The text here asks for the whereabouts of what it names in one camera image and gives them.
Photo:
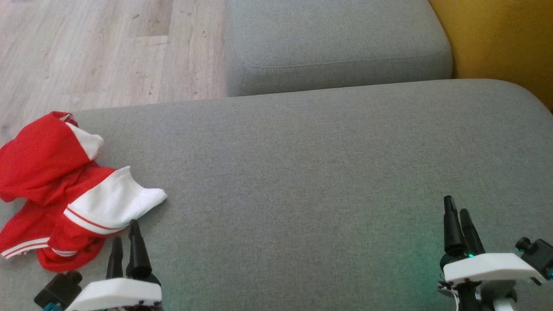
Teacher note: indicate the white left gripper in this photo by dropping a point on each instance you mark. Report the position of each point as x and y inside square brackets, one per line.
[121, 293]

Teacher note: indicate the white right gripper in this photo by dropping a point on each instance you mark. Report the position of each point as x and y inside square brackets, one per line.
[488, 265]

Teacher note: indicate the red shirt with white sleeves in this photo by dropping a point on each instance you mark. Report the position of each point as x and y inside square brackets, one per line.
[112, 201]

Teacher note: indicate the red shirt with white trim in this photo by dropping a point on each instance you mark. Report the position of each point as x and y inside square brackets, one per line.
[39, 160]

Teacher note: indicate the grey fabric sofa seat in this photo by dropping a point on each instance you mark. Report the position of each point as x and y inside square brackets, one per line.
[311, 181]

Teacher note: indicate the yellow upholstered panel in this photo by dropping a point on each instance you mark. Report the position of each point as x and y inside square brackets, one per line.
[501, 39]

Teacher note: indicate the grey fabric ottoman cushion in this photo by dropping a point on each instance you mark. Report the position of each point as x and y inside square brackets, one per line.
[337, 39]

